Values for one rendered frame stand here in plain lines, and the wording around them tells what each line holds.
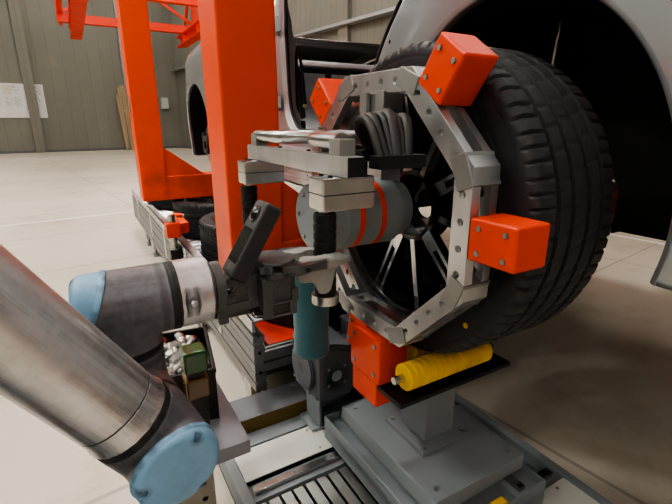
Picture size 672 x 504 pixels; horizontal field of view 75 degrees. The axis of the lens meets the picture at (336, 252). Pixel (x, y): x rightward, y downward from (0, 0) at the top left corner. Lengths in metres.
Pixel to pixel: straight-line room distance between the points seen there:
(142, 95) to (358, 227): 2.45
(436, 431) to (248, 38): 1.13
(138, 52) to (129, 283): 2.66
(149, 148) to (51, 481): 2.06
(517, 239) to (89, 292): 0.55
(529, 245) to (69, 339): 0.57
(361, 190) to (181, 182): 2.58
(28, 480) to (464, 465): 1.27
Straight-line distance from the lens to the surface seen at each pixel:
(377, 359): 0.99
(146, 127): 3.13
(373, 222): 0.84
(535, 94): 0.84
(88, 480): 1.64
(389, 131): 0.69
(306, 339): 1.05
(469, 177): 0.71
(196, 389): 0.81
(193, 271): 0.58
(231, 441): 0.92
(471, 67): 0.76
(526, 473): 1.36
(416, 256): 0.99
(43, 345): 0.42
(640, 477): 1.74
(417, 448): 1.23
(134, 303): 0.57
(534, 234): 0.69
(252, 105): 1.25
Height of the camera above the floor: 1.03
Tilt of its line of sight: 17 degrees down
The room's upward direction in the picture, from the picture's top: straight up
